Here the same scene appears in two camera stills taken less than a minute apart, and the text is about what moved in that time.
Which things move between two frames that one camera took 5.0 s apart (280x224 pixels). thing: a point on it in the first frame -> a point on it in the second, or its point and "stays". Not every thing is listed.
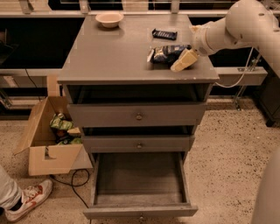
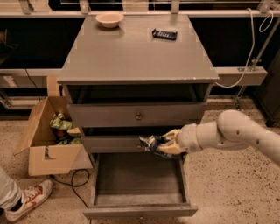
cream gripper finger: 186,59 -> 171,148
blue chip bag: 166,54 -> 152,143
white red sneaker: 31,196 stays
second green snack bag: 76,141 stays
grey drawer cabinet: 129,109 stays
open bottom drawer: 139,185 stays
